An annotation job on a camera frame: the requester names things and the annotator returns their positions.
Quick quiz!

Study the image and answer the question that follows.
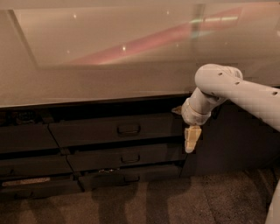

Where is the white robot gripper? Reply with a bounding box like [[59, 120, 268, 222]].
[[171, 98, 211, 153]]

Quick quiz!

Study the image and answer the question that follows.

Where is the dark drawer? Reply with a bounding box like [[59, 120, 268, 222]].
[[67, 143, 186, 172], [79, 164, 181, 191], [0, 176, 82, 202], [49, 113, 183, 147], [0, 124, 58, 153], [0, 156, 72, 177]]

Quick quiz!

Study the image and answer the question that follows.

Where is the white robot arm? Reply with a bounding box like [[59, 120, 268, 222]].
[[172, 64, 280, 175]]

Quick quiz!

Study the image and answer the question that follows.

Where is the dark left middle drawer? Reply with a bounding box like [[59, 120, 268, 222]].
[[0, 156, 72, 177]]

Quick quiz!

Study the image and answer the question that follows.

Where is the dark left top drawer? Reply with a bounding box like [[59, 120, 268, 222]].
[[0, 124, 58, 153]]

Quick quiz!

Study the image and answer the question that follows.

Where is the dark left bottom drawer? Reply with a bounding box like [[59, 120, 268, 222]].
[[0, 176, 82, 202]]

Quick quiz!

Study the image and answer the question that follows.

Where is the dark right cabinet door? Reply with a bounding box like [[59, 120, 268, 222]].
[[181, 101, 280, 177]]

